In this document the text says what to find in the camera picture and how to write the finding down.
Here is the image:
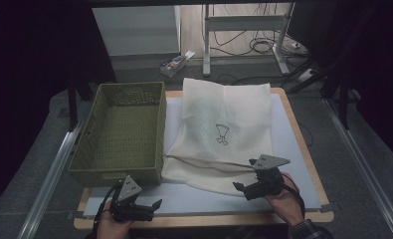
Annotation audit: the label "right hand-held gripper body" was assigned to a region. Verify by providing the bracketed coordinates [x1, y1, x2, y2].
[244, 153, 292, 201]

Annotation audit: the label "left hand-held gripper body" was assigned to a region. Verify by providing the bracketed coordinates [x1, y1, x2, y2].
[110, 174, 154, 223]

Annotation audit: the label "white mesh laundry bag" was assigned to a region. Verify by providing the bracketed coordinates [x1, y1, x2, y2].
[160, 77, 274, 197]

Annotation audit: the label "green woven basket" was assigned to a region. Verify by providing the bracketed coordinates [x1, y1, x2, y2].
[68, 81, 167, 188]

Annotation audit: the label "person's left hand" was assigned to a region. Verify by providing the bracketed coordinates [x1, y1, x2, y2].
[97, 202, 133, 239]

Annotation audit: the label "person's right hand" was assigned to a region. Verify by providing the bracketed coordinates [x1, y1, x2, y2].
[265, 173, 304, 227]

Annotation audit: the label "white table mat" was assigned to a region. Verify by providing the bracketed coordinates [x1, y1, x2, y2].
[83, 93, 322, 218]

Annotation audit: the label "grey tape strip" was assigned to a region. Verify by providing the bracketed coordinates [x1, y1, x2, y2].
[66, 209, 86, 221]
[319, 202, 341, 214]

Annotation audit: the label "white power strip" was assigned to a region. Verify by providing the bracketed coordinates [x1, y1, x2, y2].
[297, 68, 316, 83]

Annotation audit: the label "black stand leg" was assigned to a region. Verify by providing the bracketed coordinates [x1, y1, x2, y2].
[336, 81, 351, 130]
[67, 79, 96, 132]

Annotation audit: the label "black tripod legs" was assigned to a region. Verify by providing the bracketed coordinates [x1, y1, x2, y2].
[283, 56, 339, 95]

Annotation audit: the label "small open cardboard box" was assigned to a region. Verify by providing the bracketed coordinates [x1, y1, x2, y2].
[159, 49, 196, 79]

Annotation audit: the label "white cabinet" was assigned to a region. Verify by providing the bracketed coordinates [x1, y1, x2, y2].
[92, 4, 182, 58]

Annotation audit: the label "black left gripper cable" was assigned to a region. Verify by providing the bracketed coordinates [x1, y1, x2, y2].
[94, 184, 119, 231]

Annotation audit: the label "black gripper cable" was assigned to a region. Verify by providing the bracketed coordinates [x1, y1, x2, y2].
[283, 172, 306, 219]
[94, 184, 119, 231]

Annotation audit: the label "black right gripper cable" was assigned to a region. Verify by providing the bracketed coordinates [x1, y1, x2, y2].
[283, 172, 306, 219]

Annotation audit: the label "long black floor cable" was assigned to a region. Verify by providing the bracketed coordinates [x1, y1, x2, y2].
[213, 72, 296, 90]

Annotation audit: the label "aluminium floor rail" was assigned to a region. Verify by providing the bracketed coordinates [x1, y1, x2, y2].
[16, 122, 86, 239]
[322, 98, 393, 239]

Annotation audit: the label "bundle of black floor cables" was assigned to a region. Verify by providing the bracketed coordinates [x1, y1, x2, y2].
[210, 3, 306, 58]

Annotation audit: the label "white metal desk frame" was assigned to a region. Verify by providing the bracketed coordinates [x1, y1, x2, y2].
[202, 2, 296, 78]

